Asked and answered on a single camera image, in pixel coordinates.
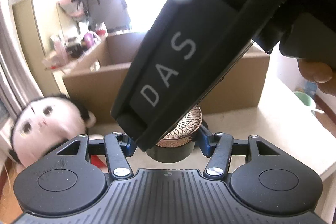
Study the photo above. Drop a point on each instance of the grey curtain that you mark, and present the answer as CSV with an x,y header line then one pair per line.
x,y
18,86

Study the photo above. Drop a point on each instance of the black jar copper mesh lid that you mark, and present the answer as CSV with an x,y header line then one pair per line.
x,y
179,143

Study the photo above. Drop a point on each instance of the plush doll black hair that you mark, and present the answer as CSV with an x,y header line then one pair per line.
x,y
45,124

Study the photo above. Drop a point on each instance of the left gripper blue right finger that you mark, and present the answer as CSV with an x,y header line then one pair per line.
x,y
217,147

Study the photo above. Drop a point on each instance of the yellow-green wardrobe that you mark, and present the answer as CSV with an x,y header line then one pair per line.
x,y
37,21

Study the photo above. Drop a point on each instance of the green plastic bucket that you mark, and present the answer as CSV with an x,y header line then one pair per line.
x,y
308,102

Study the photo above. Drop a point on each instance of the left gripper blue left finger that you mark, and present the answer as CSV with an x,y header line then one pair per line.
x,y
118,147

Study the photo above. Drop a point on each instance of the cluttered folding table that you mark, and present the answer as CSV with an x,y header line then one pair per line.
x,y
66,53

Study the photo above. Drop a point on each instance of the person's right hand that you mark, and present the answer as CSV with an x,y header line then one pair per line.
x,y
318,73

